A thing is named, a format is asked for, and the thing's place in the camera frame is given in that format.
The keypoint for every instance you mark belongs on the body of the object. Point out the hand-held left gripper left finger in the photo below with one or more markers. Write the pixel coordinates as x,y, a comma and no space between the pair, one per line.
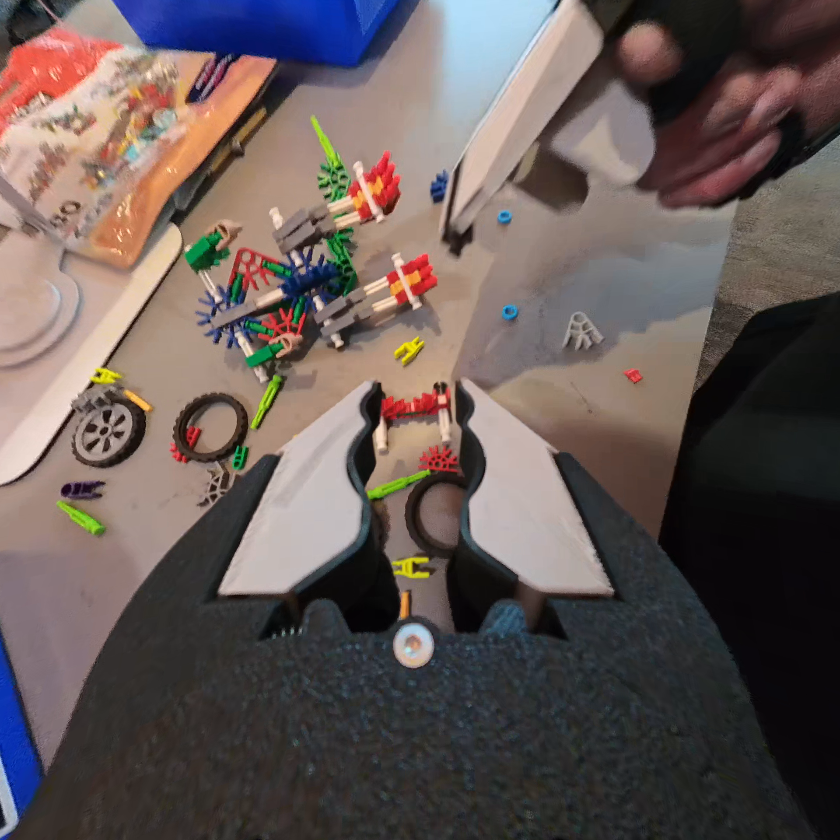
295,518

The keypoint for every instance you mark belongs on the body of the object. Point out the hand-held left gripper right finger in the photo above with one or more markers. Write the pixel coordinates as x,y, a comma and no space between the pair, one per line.
538,525

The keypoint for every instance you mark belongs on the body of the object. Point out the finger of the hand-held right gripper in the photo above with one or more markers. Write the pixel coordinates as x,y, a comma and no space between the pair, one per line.
531,92
506,90

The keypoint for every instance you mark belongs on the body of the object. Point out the white plastic rod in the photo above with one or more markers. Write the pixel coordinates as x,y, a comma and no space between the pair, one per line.
445,420
382,436

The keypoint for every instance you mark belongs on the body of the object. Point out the red toothed strip connector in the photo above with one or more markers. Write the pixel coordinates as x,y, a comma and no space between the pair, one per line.
413,407

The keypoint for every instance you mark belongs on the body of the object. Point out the blue plastic bin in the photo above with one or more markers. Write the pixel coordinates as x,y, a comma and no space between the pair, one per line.
16,722
262,26

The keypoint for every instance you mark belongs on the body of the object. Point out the person's right hand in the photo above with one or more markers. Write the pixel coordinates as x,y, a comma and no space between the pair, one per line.
754,131

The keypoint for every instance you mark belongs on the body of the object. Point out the small green connector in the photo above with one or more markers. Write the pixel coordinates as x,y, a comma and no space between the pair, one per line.
240,457

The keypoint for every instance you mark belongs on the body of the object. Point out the grey half-circle connector stack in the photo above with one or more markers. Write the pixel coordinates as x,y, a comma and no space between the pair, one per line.
216,487

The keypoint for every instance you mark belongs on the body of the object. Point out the lime green plastic rod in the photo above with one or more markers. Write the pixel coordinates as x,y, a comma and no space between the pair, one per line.
267,401
397,485
80,518

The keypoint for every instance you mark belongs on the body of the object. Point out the black rubber tyre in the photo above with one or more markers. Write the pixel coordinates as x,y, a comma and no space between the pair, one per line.
412,518
180,433

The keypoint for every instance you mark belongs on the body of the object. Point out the blue snowflake connector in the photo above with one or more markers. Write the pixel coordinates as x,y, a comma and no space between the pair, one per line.
439,187

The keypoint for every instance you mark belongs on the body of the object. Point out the small red snowflake connector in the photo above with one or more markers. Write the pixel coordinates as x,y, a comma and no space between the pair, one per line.
438,459

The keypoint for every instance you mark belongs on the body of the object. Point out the yellow clip connector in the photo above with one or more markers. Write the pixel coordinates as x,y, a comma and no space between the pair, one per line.
410,568
106,376
408,351

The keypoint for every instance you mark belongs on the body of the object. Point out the red fan connector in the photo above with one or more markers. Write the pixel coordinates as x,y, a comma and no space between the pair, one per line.
178,454

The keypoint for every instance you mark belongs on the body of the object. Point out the orange plastic rod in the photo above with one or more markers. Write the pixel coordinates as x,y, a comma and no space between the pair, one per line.
138,400
405,604

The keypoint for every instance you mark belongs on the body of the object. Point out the small white connector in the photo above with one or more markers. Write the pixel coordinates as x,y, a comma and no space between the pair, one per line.
581,334

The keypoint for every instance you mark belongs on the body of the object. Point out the black tyre grey hub wheel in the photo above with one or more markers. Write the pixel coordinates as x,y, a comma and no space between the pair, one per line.
108,433

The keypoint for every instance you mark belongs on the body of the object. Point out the purple clip connector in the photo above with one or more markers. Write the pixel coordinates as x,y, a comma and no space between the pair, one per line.
82,490

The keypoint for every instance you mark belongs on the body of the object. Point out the person's dark clothing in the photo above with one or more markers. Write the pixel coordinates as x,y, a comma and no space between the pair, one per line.
754,558

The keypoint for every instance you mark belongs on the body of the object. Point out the grey snowflake connector stack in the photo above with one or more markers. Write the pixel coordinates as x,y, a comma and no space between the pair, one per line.
92,397

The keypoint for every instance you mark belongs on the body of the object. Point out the multicoloured construction toy model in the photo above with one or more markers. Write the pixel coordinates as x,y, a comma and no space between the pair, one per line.
308,275

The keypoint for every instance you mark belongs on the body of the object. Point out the long yellow rod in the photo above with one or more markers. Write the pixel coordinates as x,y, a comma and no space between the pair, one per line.
243,134

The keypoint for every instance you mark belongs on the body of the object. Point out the printed instruction booklet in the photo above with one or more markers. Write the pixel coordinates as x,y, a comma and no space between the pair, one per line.
118,144

